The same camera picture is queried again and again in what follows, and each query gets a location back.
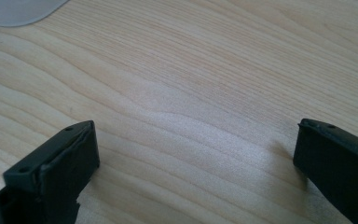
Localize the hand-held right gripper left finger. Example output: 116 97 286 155
0 119 101 224

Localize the clear plastic storage box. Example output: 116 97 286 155
0 0 70 28

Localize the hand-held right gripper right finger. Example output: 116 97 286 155
293 118 358 224

